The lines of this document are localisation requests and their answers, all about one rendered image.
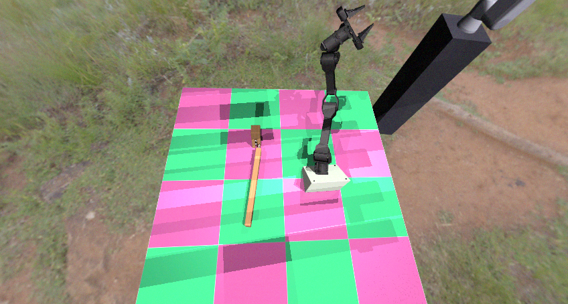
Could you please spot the wooden plank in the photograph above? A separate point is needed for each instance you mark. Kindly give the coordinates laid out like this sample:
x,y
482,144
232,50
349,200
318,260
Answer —
x,y
253,188

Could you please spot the dark brown post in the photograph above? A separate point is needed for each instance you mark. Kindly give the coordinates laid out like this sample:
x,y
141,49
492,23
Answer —
x,y
256,135

